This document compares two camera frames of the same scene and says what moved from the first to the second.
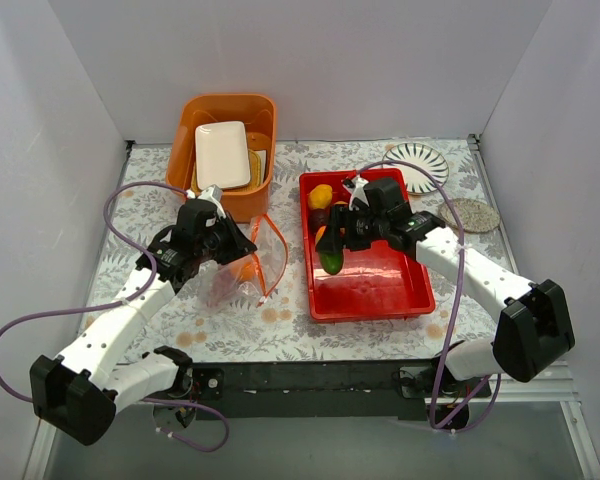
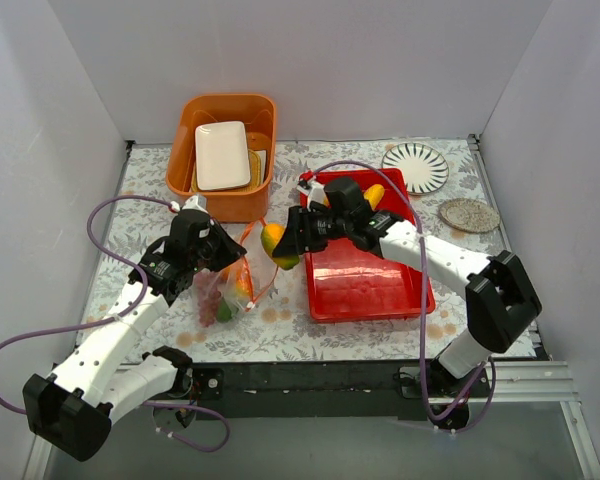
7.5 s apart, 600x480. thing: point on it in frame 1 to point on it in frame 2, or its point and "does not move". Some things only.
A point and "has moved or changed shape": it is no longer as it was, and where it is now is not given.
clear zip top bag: [245, 282] has moved or changed shape
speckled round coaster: [476, 216] does not move
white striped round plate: [425, 157] does not move
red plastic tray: [374, 282] does not move
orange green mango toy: [331, 261] to [234, 294]
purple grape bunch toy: [222, 286] to [208, 293]
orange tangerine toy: [243, 270] has moved or changed shape
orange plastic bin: [259, 113] does not move
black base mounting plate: [326, 389] does not move
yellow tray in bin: [255, 175] does not move
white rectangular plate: [222, 155] does not move
